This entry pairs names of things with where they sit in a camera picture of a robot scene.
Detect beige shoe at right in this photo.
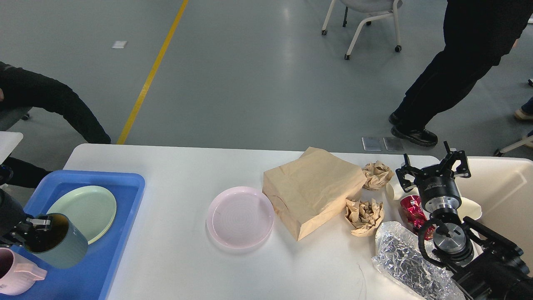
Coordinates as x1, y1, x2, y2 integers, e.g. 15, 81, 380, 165
514, 109, 533, 122

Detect seated person in black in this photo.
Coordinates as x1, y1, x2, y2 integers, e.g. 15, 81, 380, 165
0, 62, 112, 189

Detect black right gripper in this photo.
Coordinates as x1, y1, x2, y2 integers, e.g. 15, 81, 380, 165
396, 141, 471, 213

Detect teal mug yellow inside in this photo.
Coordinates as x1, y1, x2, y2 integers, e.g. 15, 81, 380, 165
23, 213, 88, 268

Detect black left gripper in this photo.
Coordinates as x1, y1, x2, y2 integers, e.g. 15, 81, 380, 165
0, 190, 52, 248

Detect crumpled brown paper lower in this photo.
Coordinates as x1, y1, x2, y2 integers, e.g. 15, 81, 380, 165
345, 199, 384, 237

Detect beige plastic bin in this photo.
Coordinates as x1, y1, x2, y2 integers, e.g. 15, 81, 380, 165
455, 156, 533, 268

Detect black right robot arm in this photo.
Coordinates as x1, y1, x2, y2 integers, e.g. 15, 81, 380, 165
396, 142, 533, 300

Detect light green plate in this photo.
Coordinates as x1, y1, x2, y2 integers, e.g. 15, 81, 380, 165
47, 185, 117, 245

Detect blue plastic tray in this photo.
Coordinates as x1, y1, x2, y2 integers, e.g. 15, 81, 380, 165
1, 170, 145, 300

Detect metal floor plate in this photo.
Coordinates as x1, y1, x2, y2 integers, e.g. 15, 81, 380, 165
383, 137, 404, 152
361, 137, 382, 152

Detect white paper cup lying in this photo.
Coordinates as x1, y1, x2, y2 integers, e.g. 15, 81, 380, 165
385, 182, 419, 201

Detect brown paper bag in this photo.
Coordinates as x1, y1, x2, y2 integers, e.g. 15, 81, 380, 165
262, 147, 366, 241

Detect metal floor plate right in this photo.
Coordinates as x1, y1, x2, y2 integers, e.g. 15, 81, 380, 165
383, 137, 404, 152

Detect silver foil plastic bag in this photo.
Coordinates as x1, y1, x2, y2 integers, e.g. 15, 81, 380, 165
372, 221, 466, 300

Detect crumpled brown paper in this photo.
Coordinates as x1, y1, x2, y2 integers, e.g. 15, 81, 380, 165
362, 161, 395, 190
345, 199, 384, 237

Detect white side table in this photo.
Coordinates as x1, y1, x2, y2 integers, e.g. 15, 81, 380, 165
0, 131, 23, 164

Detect crushed red can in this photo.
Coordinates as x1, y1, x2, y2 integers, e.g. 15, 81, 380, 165
400, 195, 428, 235

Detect crumpled brown paper upper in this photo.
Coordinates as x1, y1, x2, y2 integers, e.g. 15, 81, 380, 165
362, 161, 395, 190

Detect white rolling chair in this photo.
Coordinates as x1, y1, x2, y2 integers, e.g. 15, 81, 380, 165
340, 0, 403, 60

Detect standing person in black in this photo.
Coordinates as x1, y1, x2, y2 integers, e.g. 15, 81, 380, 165
389, 0, 533, 148

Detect pink mug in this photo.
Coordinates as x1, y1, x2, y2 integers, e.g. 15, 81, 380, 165
0, 247, 47, 295

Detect metal floor plate left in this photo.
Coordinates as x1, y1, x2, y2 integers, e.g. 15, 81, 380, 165
361, 137, 382, 152

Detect white paper cup right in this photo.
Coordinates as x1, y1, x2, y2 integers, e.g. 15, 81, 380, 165
457, 196, 482, 221

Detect white chair leg right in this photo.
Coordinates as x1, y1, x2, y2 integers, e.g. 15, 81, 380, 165
493, 135, 533, 157

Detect pink plate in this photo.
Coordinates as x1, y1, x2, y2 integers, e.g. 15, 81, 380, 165
206, 186, 275, 251

